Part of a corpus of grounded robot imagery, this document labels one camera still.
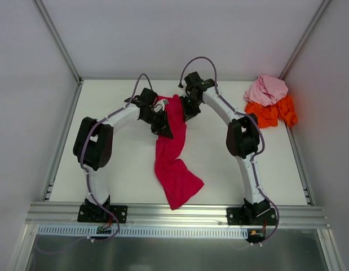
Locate white slotted cable duct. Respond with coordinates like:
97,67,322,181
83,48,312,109
37,225,248,239

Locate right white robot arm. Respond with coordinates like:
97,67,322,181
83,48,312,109
180,72,270,224

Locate pink t shirt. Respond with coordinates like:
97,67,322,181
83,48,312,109
244,75,288,107

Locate aluminium frame post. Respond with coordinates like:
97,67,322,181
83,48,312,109
279,0,332,80
32,0,82,85

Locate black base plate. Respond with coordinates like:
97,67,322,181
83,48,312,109
77,202,127,224
226,206,277,226

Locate magenta t shirt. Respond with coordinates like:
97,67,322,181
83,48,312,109
154,95,204,210

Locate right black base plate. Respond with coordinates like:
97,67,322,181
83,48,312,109
226,206,277,226

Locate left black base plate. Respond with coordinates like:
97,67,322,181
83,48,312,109
77,202,127,224

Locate left aluminium frame post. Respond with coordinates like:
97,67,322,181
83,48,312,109
32,0,82,85

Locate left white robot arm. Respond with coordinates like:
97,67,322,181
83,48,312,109
73,88,174,222

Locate right aluminium frame post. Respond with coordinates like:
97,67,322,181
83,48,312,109
279,0,332,80

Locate orange t shirt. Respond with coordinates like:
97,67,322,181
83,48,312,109
245,95,298,129

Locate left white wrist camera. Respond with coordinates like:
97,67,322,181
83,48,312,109
153,99,169,112

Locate aluminium mounting rail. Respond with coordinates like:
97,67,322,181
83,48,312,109
24,202,331,229

